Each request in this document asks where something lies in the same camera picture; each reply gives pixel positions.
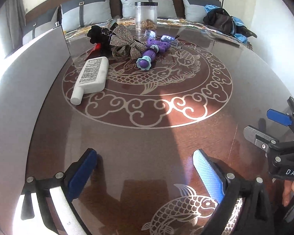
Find white lotion bottle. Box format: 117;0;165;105
70;56;109;106

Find red packet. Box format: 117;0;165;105
91;43;104;54

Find black fuzzy scrunchie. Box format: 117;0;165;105
87;23;118;46

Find rhinestone bow hair clip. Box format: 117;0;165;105
110;24;147;60

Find clear eyeglasses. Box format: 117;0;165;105
144;30;179;47

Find person's right hand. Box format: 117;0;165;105
282;180;294;207

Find large white cardboard box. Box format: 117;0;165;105
0;26;70;234

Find black and blue clothes pile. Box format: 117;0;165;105
203;5;258;44

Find floral sofa cover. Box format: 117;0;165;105
64;17;253;50

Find grey pillow far left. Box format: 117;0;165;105
22;7;59;45

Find clear plastic jar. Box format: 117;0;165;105
135;2;158;30

